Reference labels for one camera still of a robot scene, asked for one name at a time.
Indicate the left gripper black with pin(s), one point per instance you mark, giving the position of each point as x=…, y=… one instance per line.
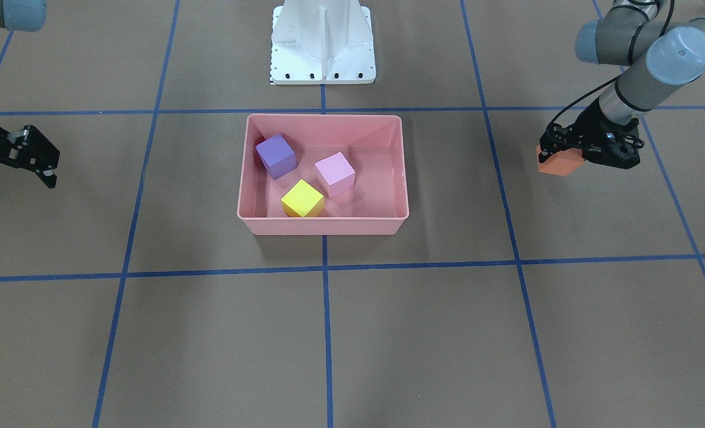
x=590, y=126

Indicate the orange foam block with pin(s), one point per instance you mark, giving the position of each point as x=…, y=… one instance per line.
x=562, y=163

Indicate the pink foam block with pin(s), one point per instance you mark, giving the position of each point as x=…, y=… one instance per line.
x=335, y=174

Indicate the purple foam block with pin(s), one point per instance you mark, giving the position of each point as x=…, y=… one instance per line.
x=277, y=156

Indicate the yellow foam block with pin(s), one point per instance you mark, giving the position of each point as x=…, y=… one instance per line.
x=303, y=200

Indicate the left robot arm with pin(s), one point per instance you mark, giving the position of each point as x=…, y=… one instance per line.
x=659, y=58

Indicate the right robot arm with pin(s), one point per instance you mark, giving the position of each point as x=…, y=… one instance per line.
x=20, y=16

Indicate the pink plastic bin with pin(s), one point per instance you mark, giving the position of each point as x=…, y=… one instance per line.
x=307, y=174

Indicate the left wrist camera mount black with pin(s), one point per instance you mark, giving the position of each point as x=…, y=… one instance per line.
x=558, y=138

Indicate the white camera pillar stand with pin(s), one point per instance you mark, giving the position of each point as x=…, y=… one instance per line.
x=322, y=43

